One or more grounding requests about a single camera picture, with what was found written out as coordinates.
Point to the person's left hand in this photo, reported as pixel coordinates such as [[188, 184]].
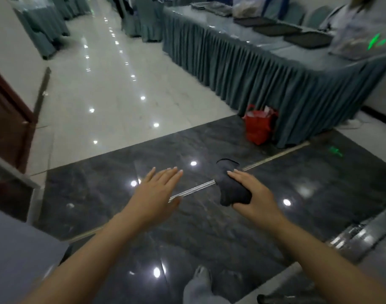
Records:
[[153, 199]]

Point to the person's right hand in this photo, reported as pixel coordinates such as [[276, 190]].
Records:
[[259, 199]]

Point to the person's left little finger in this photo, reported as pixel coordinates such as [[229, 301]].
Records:
[[149, 175]]

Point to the person's left middle finger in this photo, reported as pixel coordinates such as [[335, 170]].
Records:
[[169, 177]]

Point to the person's left thumb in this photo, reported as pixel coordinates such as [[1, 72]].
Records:
[[176, 204]]

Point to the dark grey cloth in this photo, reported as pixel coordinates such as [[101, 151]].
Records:
[[231, 189]]

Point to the person's right forearm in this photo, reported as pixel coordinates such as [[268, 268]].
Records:
[[326, 262]]

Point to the person's left forearm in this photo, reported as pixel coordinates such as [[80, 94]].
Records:
[[91, 262]]

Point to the person's grey trouser leg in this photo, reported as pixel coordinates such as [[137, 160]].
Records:
[[199, 288]]

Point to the red shopping bag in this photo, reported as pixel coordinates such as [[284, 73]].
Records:
[[259, 126]]

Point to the metal framed glass cabinet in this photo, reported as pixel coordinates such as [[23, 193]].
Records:
[[12, 189]]

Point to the long table with teal skirt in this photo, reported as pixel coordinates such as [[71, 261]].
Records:
[[259, 72]]

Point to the brown wooden door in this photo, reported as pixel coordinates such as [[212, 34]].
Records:
[[9, 120]]

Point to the teal covered chair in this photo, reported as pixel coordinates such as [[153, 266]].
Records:
[[130, 18], [318, 17], [150, 18], [293, 14]]

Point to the grey metal tray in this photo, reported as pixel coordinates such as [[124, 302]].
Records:
[[219, 8]]

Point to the dark flat tray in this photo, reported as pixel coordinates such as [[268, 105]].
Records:
[[254, 21], [308, 40], [277, 29]]

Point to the small table with teal skirt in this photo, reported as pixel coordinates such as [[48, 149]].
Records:
[[42, 28]]

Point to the shiny metal cart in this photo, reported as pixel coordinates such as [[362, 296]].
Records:
[[361, 234]]

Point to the blue chair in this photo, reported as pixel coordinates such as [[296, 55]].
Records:
[[275, 6]]

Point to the large clear plastic bag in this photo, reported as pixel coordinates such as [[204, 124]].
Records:
[[361, 45]]

